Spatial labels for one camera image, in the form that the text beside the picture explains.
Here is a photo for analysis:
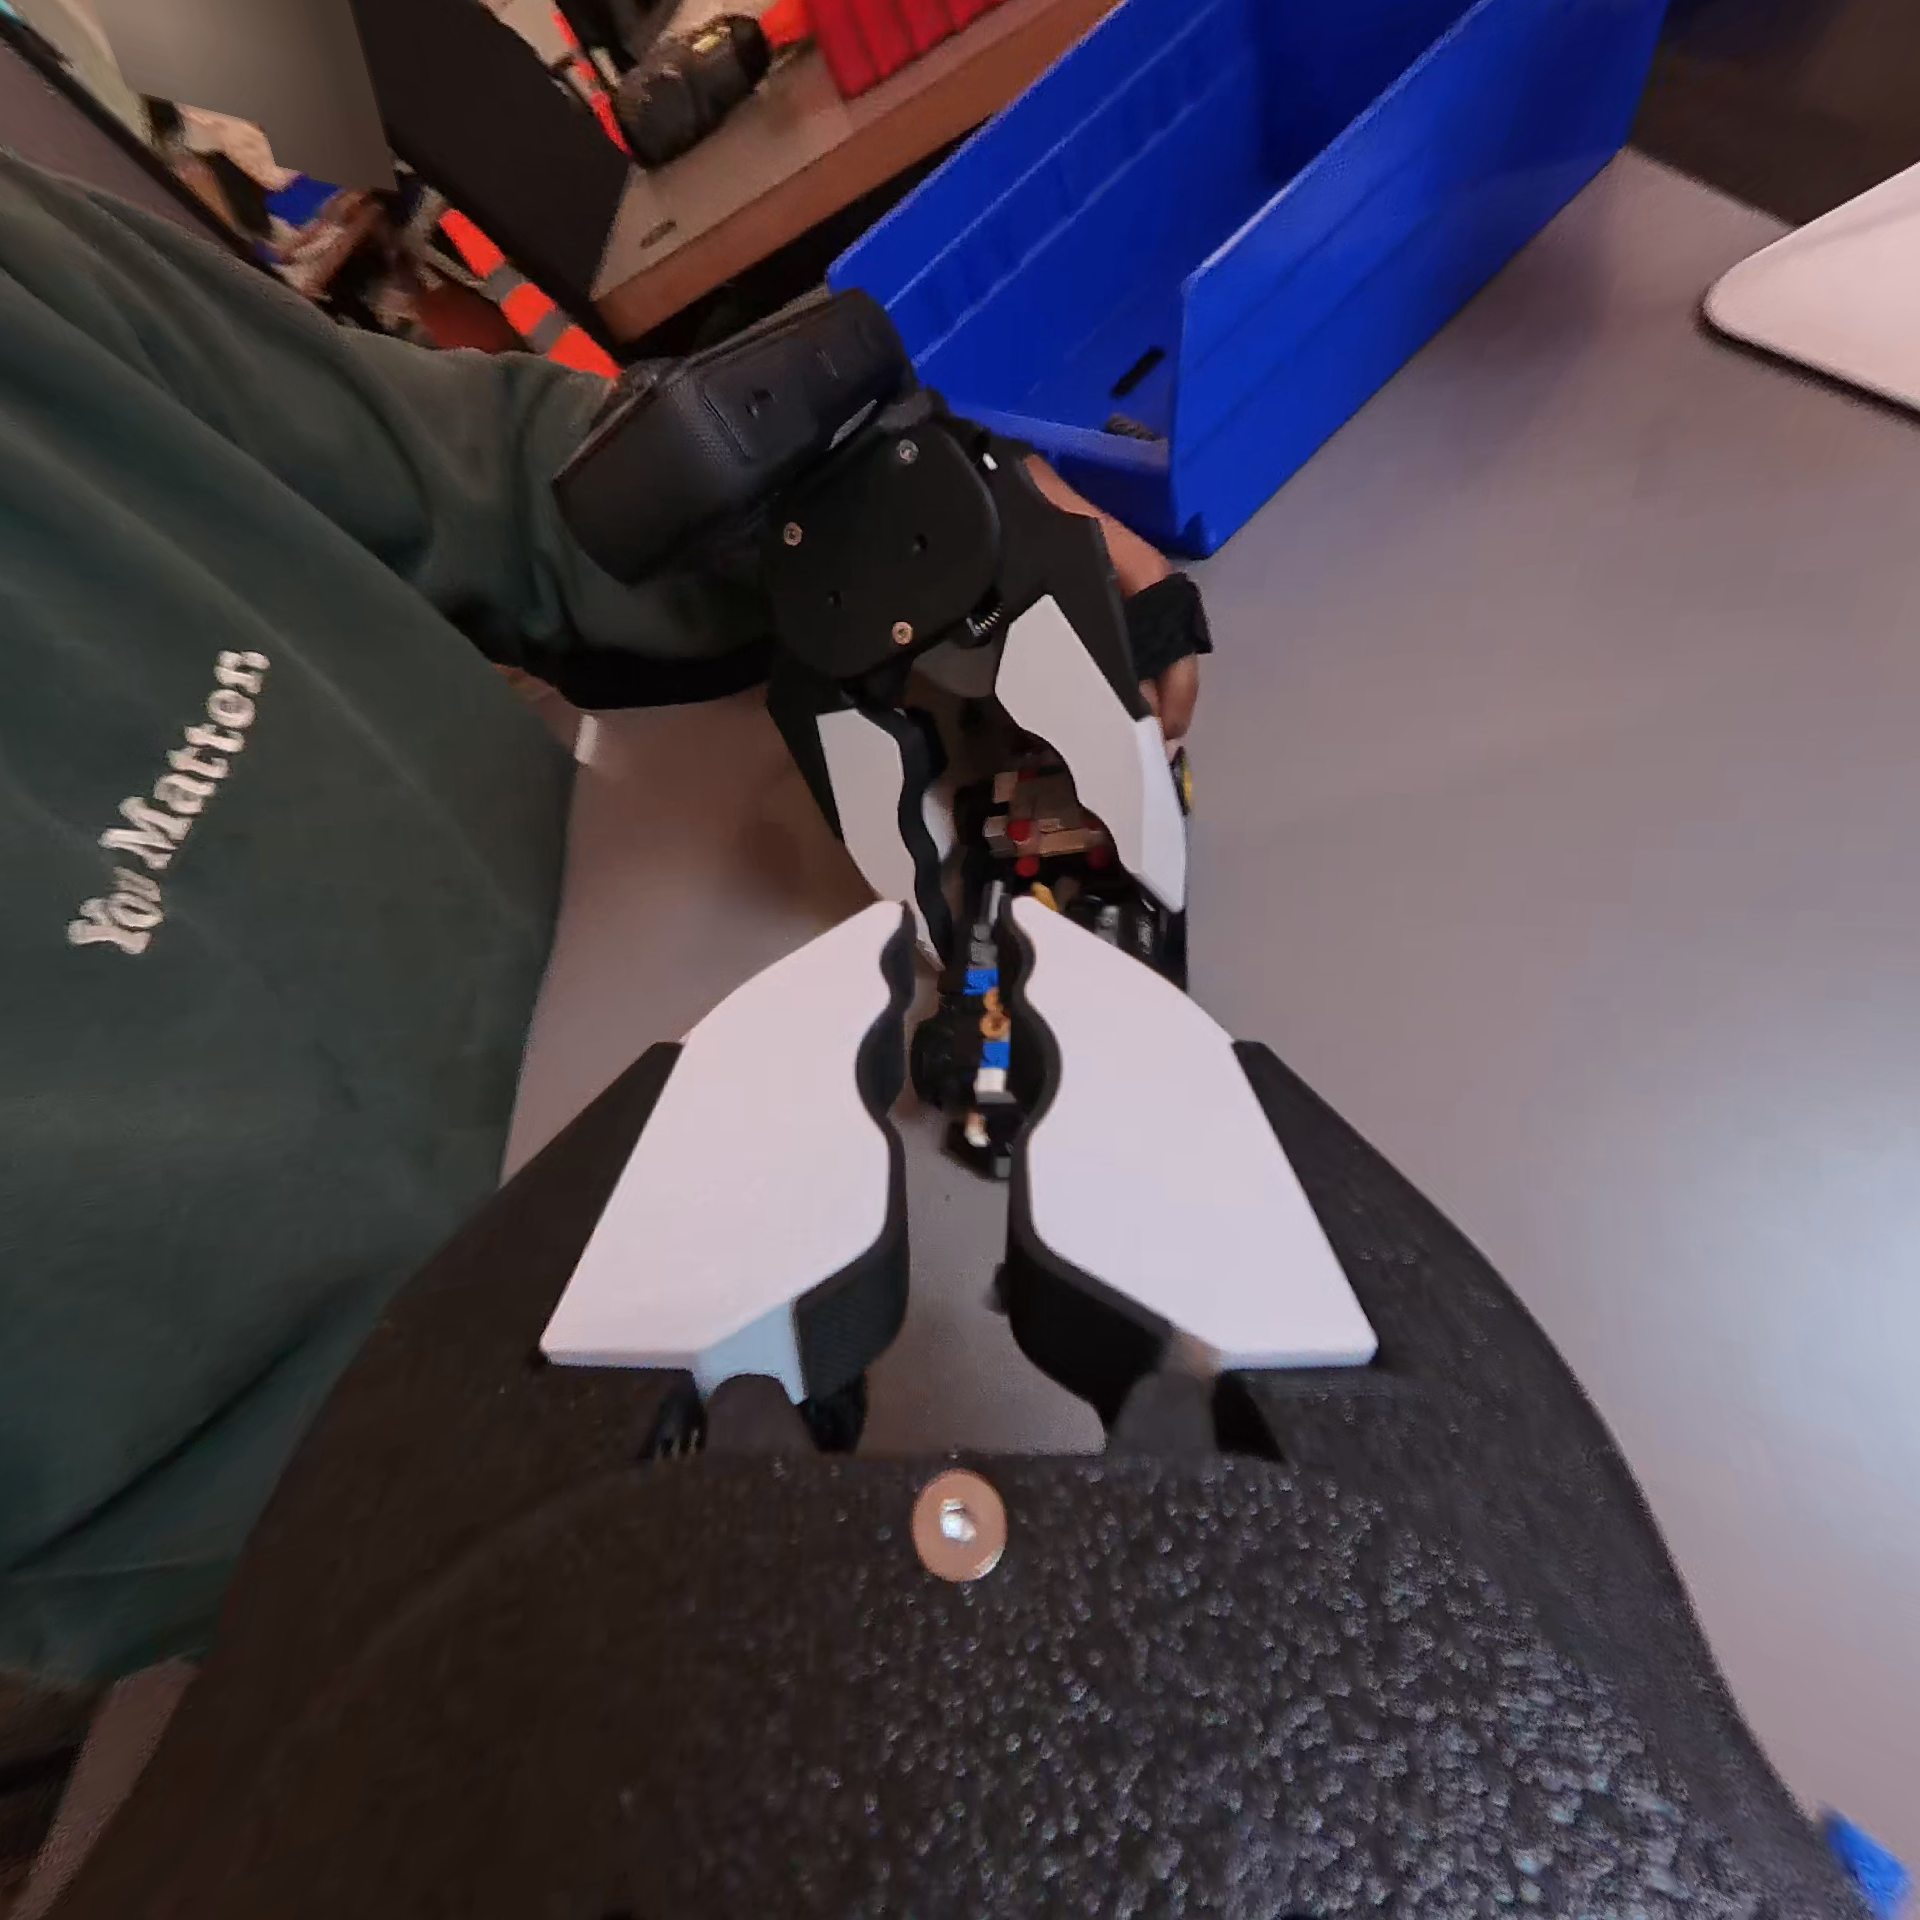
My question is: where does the wooden workbench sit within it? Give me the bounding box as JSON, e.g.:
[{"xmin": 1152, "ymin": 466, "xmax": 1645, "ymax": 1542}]
[{"xmin": 589, "ymin": 0, "xmax": 1127, "ymax": 345}]

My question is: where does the orange safety vest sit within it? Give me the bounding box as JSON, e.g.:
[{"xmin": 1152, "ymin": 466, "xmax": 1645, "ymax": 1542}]
[{"xmin": 427, "ymin": 200, "xmax": 624, "ymax": 378}]

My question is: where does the black monitor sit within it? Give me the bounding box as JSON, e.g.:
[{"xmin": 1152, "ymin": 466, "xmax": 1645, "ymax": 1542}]
[{"xmin": 350, "ymin": 0, "xmax": 635, "ymax": 312}]

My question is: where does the black camera bag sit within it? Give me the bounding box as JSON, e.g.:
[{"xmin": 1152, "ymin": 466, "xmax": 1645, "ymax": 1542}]
[{"xmin": 613, "ymin": 10, "xmax": 776, "ymax": 167}]

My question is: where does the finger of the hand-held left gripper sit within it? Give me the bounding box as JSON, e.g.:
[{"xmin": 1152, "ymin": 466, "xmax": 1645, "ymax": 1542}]
[
  {"xmin": 989, "ymin": 591, "xmax": 1196, "ymax": 917},
  {"xmin": 806, "ymin": 696, "xmax": 964, "ymax": 970}
]

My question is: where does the white booklet stand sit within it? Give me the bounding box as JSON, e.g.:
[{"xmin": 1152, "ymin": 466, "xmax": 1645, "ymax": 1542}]
[{"xmin": 1699, "ymin": 176, "xmax": 1920, "ymax": 416}]

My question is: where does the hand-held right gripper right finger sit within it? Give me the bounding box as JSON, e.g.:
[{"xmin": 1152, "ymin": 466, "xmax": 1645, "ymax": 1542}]
[{"xmin": 997, "ymin": 895, "xmax": 1382, "ymax": 1448}]

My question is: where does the person's left hand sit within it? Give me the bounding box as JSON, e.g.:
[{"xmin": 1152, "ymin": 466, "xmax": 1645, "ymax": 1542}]
[{"xmin": 1036, "ymin": 462, "xmax": 1207, "ymax": 749}]

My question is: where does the blue plastic bin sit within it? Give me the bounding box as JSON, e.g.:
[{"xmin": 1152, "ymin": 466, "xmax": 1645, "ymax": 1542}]
[{"xmin": 824, "ymin": 0, "xmax": 1672, "ymax": 559}]

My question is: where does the red plastic bin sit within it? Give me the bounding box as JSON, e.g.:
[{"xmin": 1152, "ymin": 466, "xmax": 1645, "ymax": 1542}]
[{"xmin": 810, "ymin": 0, "xmax": 1119, "ymax": 105}]

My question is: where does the person's left forearm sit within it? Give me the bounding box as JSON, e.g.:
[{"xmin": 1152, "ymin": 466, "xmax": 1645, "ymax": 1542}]
[{"xmin": 405, "ymin": 336, "xmax": 774, "ymax": 710}]

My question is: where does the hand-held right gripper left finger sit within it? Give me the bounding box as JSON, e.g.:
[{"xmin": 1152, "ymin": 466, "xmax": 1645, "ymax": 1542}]
[{"xmin": 540, "ymin": 901, "xmax": 920, "ymax": 1448}]

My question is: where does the black lego car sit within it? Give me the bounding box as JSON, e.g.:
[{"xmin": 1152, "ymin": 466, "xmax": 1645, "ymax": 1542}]
[{"xmin": 907, "ymin": 755, "xmax": 1198, "ymax": 1186}]

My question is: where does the person's green sweatshirt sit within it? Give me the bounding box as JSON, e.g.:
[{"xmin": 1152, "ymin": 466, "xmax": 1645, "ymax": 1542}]
[{"xmin": 0, "ymin": 150, "xmax": 605, "ymax": 1689}]

